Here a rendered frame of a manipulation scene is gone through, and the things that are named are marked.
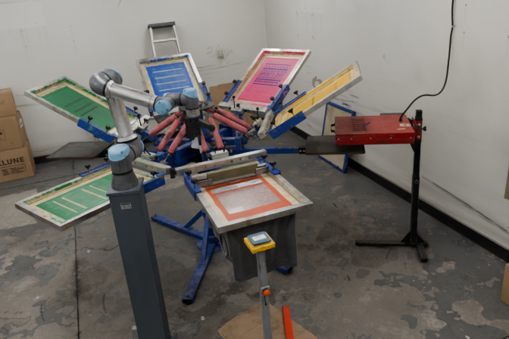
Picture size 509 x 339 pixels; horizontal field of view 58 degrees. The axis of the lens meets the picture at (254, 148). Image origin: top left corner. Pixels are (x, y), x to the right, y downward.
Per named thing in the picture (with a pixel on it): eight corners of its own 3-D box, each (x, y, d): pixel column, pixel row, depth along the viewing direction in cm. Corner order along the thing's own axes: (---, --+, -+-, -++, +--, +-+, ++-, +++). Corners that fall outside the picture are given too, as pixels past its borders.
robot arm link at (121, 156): (107, 173, 254) (102, 150, 249) (118, 164, 266) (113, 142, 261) (127, 173, 251) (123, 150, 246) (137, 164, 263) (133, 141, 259)
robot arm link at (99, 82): (81, 73, 236) (170, 100, 232) (92, 69, 246) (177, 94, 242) (79, 94, 241) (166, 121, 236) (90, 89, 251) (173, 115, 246)
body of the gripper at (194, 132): (187, 135, 260) (184, 115, 255) (202, 133, 260) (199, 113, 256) (186, 139, 252) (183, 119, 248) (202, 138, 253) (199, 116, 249)
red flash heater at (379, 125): (409, 126, 378) (410, 112, 374) (420, 145, 336) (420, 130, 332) (335, 128, 388) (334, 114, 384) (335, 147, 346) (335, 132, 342)
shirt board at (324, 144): (361, 143, 387) (361, 134, 384) (365, 161, 349) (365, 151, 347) (208, 147, 409) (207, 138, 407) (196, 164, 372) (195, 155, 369)
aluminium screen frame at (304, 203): (313, 208, 269) (313, 203, 268) (218, 233, 251) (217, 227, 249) (263, 164, 339) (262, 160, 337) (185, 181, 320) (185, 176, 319)
